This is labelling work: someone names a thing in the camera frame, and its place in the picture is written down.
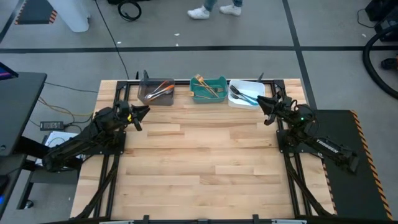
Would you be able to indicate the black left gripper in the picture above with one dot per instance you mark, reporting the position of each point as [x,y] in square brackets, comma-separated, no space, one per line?
[124,112]

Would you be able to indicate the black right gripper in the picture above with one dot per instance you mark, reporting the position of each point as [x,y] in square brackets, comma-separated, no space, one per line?
[284,110]

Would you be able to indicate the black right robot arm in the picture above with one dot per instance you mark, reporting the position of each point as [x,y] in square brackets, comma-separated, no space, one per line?
[326,146]

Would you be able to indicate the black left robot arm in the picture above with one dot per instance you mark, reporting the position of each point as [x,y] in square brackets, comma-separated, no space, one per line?
[77,144]

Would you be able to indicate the white plastic bin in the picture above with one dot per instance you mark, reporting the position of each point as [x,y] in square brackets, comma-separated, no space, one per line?
[252,90]

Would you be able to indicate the grey translucent bin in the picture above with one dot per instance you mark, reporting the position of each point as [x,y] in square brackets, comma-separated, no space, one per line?
[168,101]

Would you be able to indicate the teal plastic bin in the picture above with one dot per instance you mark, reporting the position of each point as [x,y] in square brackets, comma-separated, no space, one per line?
[217,82]

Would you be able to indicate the white papers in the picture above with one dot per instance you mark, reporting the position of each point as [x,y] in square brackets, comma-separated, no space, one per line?
[57,137]

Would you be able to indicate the black power adapter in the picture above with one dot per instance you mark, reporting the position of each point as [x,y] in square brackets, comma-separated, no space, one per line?
[51,125]

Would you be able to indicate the black table clamp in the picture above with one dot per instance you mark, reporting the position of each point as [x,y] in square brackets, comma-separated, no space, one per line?
[255,218]
[146,219]

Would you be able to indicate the white sneakers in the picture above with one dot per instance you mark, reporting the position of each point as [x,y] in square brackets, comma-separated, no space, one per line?
[199,14]

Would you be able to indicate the large hazard-striped black mat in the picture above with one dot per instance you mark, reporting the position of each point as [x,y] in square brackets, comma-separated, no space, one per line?
[348,193]

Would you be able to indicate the white pillar base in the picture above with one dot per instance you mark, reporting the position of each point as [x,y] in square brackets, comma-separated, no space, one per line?
[71,15]

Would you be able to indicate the black desk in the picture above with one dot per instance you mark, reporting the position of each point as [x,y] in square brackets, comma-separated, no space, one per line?
[18,105]

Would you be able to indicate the black and red device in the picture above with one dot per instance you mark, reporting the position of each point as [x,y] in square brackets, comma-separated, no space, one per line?
[388,63]

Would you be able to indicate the dark screen device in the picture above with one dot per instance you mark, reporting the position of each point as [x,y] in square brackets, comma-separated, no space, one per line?
[6,73]

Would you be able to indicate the small hazard-striped black mat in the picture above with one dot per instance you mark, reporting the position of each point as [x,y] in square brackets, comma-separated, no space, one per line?
[34,12]

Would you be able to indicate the black equipment stack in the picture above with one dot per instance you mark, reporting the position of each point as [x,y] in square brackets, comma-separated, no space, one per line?
[385,15]

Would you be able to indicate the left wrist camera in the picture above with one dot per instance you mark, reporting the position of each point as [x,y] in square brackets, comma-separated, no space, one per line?
[137,126]

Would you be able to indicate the black aluminium table frame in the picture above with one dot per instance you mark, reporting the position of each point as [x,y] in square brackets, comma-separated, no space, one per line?
[182,82]

